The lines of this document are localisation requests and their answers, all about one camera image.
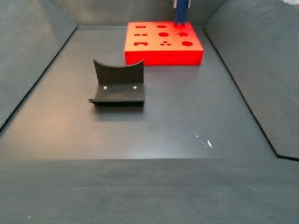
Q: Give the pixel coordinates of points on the blue square-circle peg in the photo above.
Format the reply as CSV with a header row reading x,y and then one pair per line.
x,y
180,6

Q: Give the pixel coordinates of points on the black curved holder stand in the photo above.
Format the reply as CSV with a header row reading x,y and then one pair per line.
x,y
120,84

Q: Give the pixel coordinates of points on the red shape sorter block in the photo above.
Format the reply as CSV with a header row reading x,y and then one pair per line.
x,y
162,44

